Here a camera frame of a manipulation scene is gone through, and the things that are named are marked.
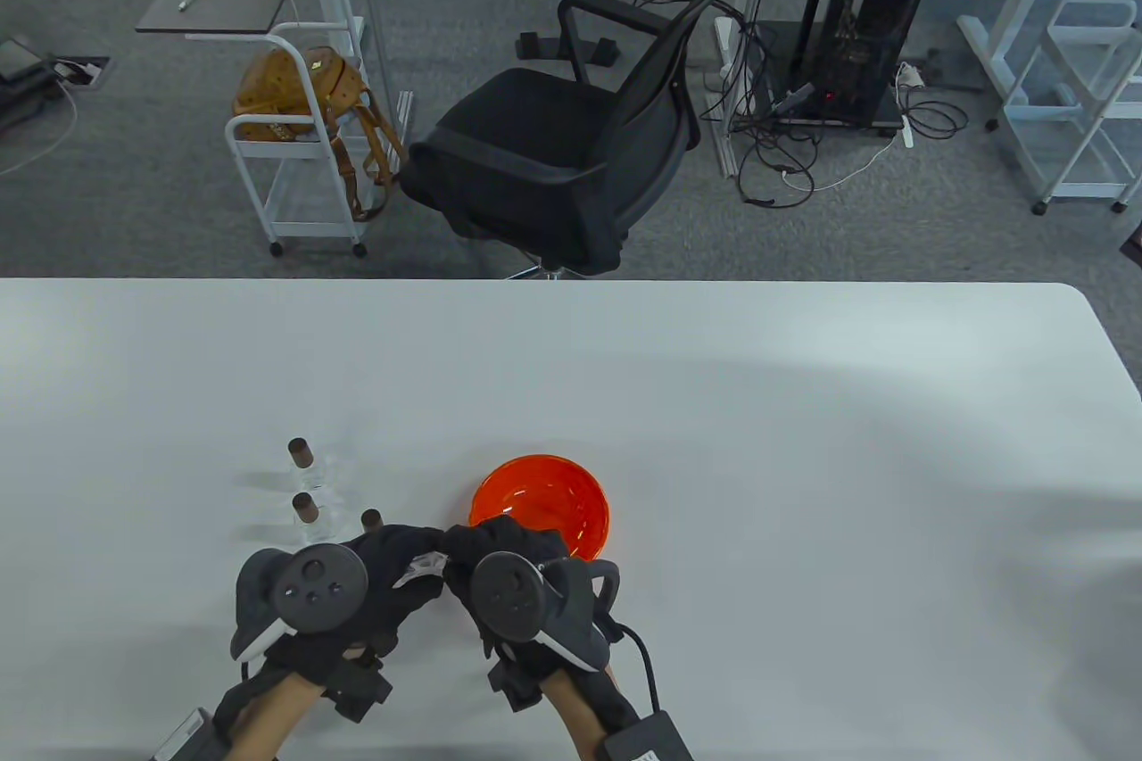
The orange plastic bowl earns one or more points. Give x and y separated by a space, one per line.
544 493

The dark grey right hand controller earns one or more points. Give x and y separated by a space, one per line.
508 596

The white metal cart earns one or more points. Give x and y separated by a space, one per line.
312 208

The white power strip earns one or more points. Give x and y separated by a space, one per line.
907 132

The floor socket box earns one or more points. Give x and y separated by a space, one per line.
80 71

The white desk leg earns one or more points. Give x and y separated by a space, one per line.
724 83

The white metal trolley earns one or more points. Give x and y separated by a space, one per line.
1088 191

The black rubber block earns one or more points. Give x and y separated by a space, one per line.
605 52

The person's right hand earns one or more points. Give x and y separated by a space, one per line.
500 538

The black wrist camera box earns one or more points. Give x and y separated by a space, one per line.
651 739
187 734

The black devices on floor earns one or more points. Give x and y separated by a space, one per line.
18 87

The white rack right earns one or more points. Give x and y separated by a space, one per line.
981 47

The dark grey left hand controller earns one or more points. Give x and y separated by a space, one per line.
319 591

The person's left hand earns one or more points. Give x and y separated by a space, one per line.
393 565

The black office chair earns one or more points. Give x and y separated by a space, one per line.
535 145

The person's left forearm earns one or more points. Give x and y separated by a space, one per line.
281 716

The black computer tower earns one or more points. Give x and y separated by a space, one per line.
879 20

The person's right forearm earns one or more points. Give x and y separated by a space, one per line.
575 712

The dark grey hand controller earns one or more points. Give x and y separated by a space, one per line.
508 596
319 591

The clear glass perfume bottle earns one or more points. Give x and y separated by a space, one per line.
299 450
371 520
305 511
426 566

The brown leather bag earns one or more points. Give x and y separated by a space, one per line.
285 87

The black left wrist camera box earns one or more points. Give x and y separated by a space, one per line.
187 734

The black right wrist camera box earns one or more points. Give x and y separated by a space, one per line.
651 739

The dark top side table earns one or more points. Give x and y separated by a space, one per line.
214 3

